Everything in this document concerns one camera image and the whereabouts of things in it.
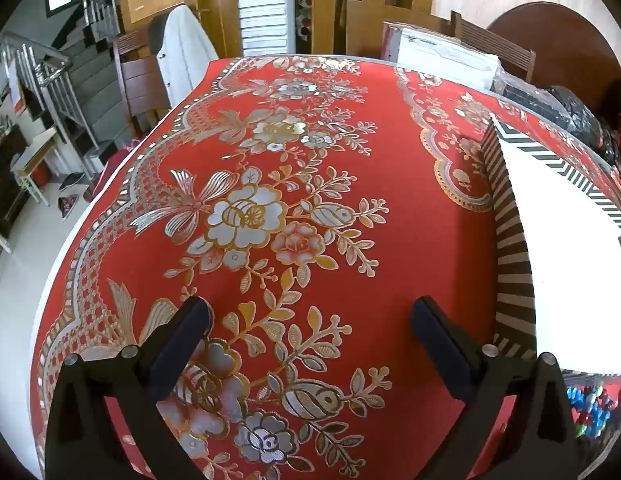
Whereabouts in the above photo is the white louvered door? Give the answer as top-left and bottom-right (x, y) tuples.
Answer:
(237, 0), (296, 57)

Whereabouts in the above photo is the light wooden board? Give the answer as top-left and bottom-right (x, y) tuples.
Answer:
(345, 0), (441, 57)

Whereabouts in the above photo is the dark shoe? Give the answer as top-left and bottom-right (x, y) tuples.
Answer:
(57, 195), (82, 219)

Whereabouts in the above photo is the red floral tablecloth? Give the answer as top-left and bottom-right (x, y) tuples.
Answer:
(29, 54), (621, 480)

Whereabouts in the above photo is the round dark wooden tabletop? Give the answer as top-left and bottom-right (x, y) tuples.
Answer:
(485, 2), (621, 127)

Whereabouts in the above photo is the staircase with metal railing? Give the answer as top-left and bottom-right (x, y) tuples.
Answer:
(0, 0), (127, 162)

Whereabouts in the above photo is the pile of colourful beads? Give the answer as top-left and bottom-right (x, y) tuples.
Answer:
(565, 382), (619, 442)

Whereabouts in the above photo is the striped cardboard box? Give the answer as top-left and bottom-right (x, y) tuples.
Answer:
(478, 112), (621, 378)

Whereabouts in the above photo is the black plastic bag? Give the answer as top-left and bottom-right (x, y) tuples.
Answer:
(492, 67), (621, 167)

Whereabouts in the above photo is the small white table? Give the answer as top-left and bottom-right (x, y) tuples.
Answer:
(10, 127), (59, 207)

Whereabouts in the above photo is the slatted wooden chair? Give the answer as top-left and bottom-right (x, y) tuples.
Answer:
(451, 10), (537, 84)

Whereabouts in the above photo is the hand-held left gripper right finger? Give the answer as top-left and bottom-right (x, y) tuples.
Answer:
(409, 296), (582, 480)

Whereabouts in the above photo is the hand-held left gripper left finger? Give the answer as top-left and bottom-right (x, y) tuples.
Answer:
(44, 296), (214, 480)

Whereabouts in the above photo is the white flat package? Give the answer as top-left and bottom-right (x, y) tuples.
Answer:
(381, 20), (502, 92)

